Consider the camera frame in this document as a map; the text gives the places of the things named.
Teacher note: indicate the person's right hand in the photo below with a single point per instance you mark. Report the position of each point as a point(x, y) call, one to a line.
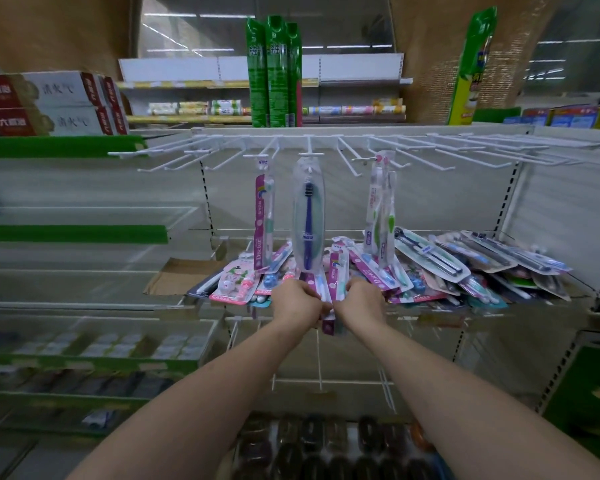
point(362, 307)

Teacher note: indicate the person's left hand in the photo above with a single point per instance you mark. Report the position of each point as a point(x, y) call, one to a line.
point(297, 304)

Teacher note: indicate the oval blue toothbrush pack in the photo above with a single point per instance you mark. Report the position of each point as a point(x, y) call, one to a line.
point(308, 214)

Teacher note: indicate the clear green toothbrush pack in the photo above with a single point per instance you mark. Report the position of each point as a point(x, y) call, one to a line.
point(390, 219)

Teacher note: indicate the pile of toothbrush packs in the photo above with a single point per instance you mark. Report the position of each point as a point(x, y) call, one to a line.
point(455, 264)

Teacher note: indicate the clear pink-topped toothbrush pack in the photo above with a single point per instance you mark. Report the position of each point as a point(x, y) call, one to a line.
point(374, 199)

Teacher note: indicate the person's left forearm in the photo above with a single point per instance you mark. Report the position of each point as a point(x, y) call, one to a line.
point(190, 409)

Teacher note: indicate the person's right forearm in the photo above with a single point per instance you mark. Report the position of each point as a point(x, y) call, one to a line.
point(470, 404)

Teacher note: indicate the white shelf unit yellow strips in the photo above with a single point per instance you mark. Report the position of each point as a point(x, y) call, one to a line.
point(170, 69)

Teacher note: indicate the brown cardboard tray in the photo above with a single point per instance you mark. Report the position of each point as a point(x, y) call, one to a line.
point(180, 277)

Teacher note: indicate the orange round object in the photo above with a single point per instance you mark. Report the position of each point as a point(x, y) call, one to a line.
point(421, 437)

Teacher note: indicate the row of colourful wrap rolls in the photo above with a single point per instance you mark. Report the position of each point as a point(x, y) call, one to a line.
point(355, 109)

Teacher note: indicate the green spray can red side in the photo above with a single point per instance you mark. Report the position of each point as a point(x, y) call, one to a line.
point(295, 74)

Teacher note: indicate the red white toothpaste box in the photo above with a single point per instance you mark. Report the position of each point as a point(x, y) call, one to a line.
point(60, 120)
point(110, 90)
point(50, 88)
point(120, 119)

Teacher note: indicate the green yellow spray can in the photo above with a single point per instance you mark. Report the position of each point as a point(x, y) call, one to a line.
point(472, 69)

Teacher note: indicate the woven brown column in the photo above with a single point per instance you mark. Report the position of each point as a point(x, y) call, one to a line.
point(440, 49)
point(55, 29)

